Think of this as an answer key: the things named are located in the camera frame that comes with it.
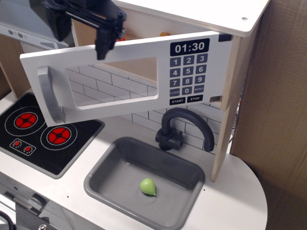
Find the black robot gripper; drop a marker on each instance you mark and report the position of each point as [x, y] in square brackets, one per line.
[103, 15]

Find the white toy microwave door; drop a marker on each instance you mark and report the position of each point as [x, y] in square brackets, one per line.
[189, 68]

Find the wooden microwave cabinet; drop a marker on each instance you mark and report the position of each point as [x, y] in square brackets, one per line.
[148, 18]

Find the orange salmon sushi toy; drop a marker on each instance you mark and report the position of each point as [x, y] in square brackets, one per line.
[121, 38]

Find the grey range hood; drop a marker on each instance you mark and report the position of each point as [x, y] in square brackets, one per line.
[26, 21]

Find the yellow toy corn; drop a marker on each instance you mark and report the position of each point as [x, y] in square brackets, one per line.
[164, 34]

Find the black toy stovetop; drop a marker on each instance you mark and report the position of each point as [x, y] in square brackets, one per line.
[25, 136]

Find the dark grey toy faucet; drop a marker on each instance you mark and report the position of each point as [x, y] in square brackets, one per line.
[170, 135]

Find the grey toy sink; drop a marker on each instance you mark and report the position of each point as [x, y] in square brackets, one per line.
[115, 181]

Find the green toy pear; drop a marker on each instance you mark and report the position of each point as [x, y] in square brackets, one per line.
[147, 186]

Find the grey oven knob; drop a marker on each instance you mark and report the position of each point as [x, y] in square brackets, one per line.
[36, 202]

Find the brown cardboard panel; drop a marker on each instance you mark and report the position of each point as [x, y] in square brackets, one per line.
[271, 132]

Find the grey microwave door handle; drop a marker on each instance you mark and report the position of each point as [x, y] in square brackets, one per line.
[46, 83]

